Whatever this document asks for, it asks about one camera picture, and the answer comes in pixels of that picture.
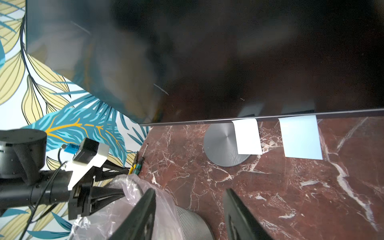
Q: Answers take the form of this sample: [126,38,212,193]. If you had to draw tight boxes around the blue sticky note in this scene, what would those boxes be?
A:
[233,119,263,155]
[279,115,323,160]

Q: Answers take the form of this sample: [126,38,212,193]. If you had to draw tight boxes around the yellow handled screwdriver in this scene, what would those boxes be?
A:
[129,152,139,175]

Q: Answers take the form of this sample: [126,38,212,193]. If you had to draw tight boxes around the clear plastic bin liner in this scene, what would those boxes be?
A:
[69,175,186,240]

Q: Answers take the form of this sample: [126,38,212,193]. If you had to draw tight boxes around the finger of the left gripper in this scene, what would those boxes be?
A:
[90,187,125,207]

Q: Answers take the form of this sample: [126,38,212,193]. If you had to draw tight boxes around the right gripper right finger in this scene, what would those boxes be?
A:
[223,189,273,240]

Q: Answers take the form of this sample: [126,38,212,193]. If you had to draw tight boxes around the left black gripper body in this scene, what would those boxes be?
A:
[68,168,129,220]

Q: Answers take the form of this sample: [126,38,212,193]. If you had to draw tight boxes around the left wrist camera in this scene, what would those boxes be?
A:
[61,137,110,191]

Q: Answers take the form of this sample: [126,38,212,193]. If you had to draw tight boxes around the black computer monitor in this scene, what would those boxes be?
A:
[26,1,384,125]

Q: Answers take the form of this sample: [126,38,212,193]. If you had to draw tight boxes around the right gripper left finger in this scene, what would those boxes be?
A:
[109,189,156,240]

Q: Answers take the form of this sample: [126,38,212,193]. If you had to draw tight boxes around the mesh waste bin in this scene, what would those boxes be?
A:
[176,206,215,240]

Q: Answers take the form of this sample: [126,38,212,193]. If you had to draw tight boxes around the green handled screwdriver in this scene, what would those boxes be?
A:
[133,144,149,175]

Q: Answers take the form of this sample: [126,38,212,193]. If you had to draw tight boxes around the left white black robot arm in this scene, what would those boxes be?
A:
[1,129,130,220]

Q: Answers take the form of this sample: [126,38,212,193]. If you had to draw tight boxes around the grey round monitor stand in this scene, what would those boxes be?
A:
[204,123,250,167]

